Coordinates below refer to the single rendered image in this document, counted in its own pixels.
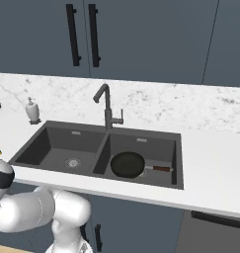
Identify dark grey double sink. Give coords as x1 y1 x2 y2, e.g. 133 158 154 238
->
8 120 185 191

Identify black dishwasher handle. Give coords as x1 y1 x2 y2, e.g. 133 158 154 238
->
191 211 240 230

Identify grey dishwasher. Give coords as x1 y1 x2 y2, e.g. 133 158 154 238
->
175 210 240 253

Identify dark grey tap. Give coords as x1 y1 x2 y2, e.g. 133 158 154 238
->
92 83 124 131

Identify white soap dispenser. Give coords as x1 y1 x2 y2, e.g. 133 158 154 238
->
25 96 41 126

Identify black base cupboard handle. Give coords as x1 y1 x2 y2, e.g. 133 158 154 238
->
94 223 104 253

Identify dark blue wall cupboard door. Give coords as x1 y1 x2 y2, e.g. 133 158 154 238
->
83 0 220 86
0 0 92 79
201 0 240 89

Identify black frying pan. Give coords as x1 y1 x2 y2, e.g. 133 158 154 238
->
110 151 175 180

